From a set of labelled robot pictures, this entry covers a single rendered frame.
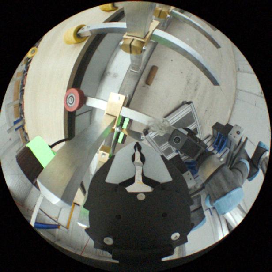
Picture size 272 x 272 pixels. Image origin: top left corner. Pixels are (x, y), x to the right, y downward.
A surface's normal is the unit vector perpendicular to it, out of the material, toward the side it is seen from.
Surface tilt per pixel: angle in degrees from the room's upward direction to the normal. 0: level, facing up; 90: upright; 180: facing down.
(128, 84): 0
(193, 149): 30
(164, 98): 0
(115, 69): 0
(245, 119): 90
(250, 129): 90
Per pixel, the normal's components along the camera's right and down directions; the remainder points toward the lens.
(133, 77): 0.00, 0.47
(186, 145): -0.46, 0.22
